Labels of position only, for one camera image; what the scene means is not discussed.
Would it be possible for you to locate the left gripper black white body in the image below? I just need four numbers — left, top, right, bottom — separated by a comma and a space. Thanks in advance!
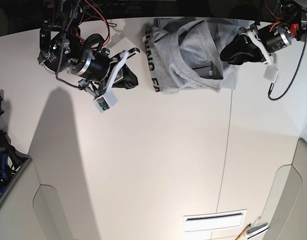
238, 23, 298, 63

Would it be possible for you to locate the right gripper black silver body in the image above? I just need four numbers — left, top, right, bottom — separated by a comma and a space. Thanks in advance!
68, 47, 140, 98

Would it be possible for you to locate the grey T-shirt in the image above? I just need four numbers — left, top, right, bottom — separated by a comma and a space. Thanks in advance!
142, 16, 252, 96

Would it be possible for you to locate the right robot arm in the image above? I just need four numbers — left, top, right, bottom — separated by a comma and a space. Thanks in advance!
37, 0, 139, 97

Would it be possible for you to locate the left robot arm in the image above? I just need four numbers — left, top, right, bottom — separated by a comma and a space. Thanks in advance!
220, 0, 307, 65

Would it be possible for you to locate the black blue chair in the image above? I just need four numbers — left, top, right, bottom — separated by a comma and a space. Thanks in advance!
0, 130, 30, 197

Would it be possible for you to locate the white grey stapler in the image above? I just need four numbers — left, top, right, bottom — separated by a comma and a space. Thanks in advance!
245, 223, 269, 239

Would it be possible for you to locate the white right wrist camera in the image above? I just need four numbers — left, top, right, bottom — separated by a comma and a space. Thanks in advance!
93, 90, 118, 113

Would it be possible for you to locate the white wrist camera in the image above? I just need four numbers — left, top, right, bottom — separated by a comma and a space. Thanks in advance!
93, 90, 118, 113
263, 65, 279, 83

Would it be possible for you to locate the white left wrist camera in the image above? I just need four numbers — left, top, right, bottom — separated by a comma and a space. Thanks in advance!
263, 65, 279, 83

